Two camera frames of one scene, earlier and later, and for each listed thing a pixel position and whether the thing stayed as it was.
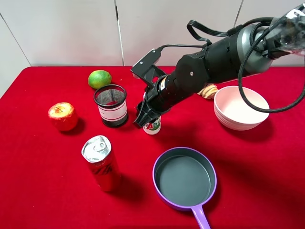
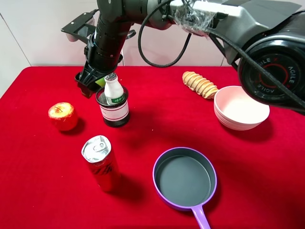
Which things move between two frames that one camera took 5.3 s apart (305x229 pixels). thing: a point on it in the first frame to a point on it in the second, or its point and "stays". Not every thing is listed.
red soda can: x=97 y=151 stays
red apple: x=62 y=114 stays
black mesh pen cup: x=111 y=100 stays
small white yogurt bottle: x=154 y=127 to x=114 y=90
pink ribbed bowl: x=234 y=113 stays
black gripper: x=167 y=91 to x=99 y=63
